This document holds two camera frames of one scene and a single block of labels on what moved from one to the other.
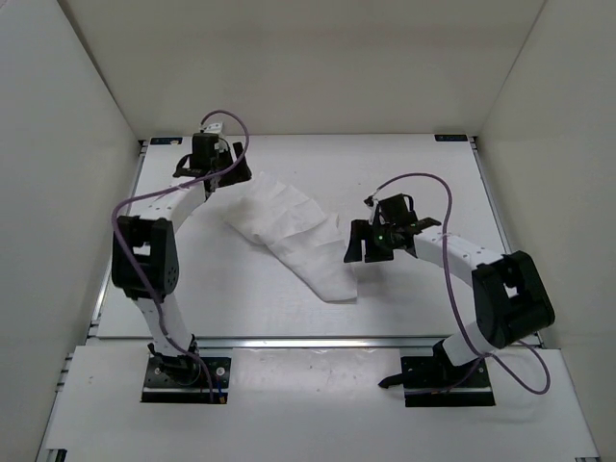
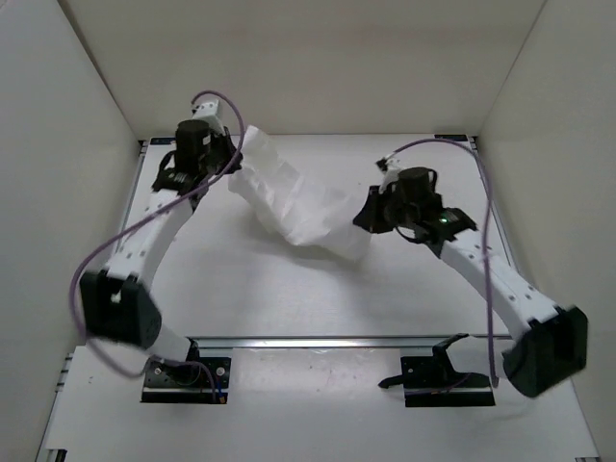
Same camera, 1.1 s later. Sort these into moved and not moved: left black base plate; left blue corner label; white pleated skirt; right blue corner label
Moved: white pleated skirt
Not moved: right blue corner label; left blue corner label; left black base plate
